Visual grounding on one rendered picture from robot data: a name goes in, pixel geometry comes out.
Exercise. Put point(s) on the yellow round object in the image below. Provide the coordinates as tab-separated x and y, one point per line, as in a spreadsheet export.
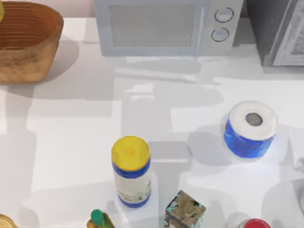
6	222

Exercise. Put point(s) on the yellow green object in basket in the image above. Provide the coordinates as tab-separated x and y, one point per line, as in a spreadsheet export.
1	9

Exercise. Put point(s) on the pale microwave oven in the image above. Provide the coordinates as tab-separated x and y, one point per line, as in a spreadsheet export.
154	26

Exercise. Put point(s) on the blue wrapped toilet paper roll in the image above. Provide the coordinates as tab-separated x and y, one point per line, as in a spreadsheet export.
249	133

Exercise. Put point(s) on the yellow capped blue white bottle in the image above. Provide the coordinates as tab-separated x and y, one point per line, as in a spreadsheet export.
131	171

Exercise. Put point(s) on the red capped container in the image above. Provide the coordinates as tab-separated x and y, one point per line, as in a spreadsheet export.
256	224

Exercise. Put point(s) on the patterned square box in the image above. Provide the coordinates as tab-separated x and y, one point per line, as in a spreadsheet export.
184	211

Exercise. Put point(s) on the microwave knob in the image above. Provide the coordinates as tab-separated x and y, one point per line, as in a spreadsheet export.
220	34
223	14

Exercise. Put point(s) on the green capped yellow bottle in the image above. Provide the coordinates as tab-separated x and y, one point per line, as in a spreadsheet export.
97	219

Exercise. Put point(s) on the brown wicker basket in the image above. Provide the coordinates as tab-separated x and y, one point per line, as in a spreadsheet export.
26	47

